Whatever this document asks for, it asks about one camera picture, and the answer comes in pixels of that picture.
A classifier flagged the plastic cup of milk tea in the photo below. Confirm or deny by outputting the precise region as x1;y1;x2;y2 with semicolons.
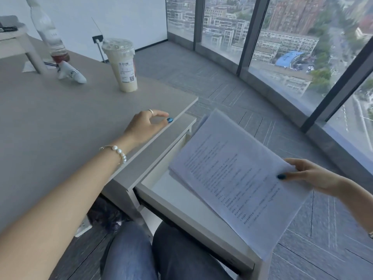
101;38;138;93

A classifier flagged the dark window frame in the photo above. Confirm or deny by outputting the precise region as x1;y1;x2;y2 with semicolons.
166;0;373;176

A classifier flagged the person's left leg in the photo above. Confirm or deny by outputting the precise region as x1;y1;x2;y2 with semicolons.
100;221;159;280

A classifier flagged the grey desk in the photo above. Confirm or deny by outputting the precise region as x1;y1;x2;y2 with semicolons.
0;35;199;234

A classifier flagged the white open drawer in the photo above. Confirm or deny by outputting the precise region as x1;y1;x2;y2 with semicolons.
133;134;273;280

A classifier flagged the person's right leg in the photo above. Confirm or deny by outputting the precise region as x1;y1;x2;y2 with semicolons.
152;221;234;280

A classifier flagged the white crumpled wrapper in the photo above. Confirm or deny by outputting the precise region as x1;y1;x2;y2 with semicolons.
57;60;87;84

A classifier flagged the black bag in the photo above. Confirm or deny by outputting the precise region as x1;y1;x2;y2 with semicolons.
87;195;132;234

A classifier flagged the stack of printed paper sheets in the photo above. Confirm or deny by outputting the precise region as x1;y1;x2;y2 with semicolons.
168;108;314;261

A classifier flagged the person's left forearm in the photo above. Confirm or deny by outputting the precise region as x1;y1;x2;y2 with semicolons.
0;144;129;280

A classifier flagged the clear plastic bottle white label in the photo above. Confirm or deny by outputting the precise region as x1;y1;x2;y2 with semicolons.
26;0;70;63

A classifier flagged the person's left hand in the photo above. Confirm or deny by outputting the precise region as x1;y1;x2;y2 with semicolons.
116;109;174;158

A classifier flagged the person's right forearm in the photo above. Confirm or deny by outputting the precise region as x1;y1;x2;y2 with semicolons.
335;176;373;239

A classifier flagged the person's right hand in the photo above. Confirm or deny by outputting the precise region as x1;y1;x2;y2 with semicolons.
277;158;348;199

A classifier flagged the white metal bracket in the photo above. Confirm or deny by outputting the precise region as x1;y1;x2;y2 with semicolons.
74;217;93;238

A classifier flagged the pearl bracelet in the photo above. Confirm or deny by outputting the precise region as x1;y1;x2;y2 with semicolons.
99;145;127;170

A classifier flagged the beige desk riser stand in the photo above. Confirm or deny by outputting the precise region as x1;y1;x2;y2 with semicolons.
0;24;49;75

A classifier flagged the dark device on riser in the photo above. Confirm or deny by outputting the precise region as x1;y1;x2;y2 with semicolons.
0;15;27;32

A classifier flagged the person's leg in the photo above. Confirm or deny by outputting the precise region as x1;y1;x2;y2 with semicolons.
152;221;234;280
100;221;159;280

